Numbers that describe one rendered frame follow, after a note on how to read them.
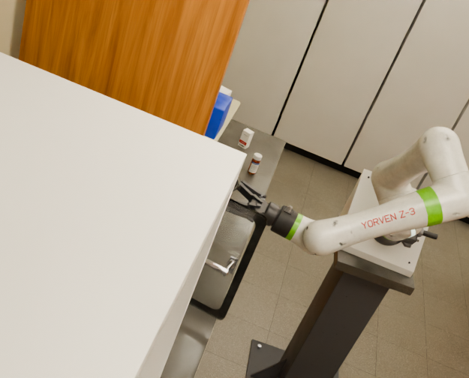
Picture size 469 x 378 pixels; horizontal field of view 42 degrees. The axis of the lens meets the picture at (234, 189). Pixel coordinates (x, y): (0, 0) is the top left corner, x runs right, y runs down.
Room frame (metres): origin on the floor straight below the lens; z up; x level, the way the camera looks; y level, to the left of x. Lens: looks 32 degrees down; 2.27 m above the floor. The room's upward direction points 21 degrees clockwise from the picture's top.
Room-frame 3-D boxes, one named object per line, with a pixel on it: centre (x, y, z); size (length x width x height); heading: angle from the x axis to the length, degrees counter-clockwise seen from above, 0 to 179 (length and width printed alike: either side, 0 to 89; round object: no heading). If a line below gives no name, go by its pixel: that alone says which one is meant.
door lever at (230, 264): (1.32, -0.03, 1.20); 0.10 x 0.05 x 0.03; 80
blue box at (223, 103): (1.46, 0.14, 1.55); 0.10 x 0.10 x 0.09; 88
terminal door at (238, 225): (1.36, 0.04, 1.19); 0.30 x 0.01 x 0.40; 80
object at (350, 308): (2.08, -0.62, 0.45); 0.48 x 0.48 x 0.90; 3
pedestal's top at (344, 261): (2.08, -0.62, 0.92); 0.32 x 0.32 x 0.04; 3
